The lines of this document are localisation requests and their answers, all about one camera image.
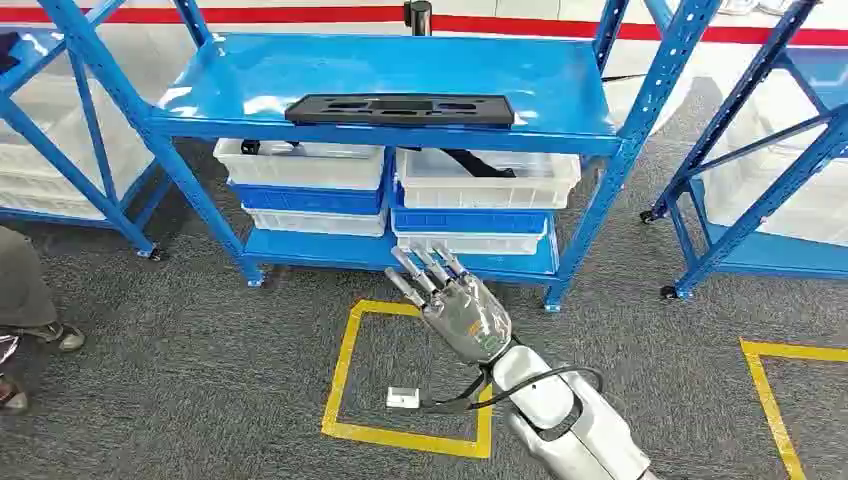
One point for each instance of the yellow floor tape square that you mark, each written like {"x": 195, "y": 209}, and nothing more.
{"x": 341, "y": 371}

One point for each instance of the blue steel shelf rack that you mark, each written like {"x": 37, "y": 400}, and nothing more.
{"x": 397, "y": 73}

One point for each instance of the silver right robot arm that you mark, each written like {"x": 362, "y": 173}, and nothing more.
{"x": 563, "y": 411}

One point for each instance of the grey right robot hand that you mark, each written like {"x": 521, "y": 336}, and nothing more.
{"x": 474, "y": 318}

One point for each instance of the person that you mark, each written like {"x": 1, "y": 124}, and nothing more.
{"x": 20, "y": 285}

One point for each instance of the long black plastic tray part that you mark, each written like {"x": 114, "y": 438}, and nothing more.
{"x": 397, "y": 111}

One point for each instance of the small black part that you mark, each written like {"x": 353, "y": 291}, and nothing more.
{"x": 250, "y": 146}

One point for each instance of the white plastic bin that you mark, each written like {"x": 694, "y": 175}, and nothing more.
{"x": 298, "y": 169}
{"x": 484, "y": 189}
{"x": 314, "y": 223}
{"x": 477, "y": 244}

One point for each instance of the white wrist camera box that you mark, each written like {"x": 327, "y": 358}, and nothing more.
{"x": 403, "y": 397}

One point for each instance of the black post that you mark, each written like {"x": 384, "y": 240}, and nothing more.
{"x": 417, "y": 16}

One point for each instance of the blue rack with casters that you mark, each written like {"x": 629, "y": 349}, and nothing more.
{"x": 762, "y": 205}
{"x": 99, "y": 172}

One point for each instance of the blue plastic bin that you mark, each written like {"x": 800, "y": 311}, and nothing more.
{"x": 305, "y": 199}
{"x": 464, "y": 220}

